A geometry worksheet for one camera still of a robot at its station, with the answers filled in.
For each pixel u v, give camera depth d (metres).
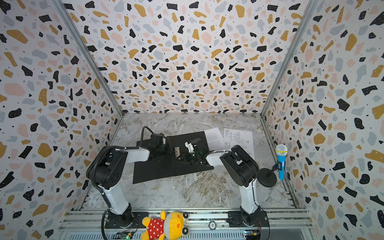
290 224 0.76
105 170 0.50
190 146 0.90
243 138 1.09
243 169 0.52
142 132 0.78
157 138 0.80
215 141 1.06
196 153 0.78
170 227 0.66
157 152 0.81
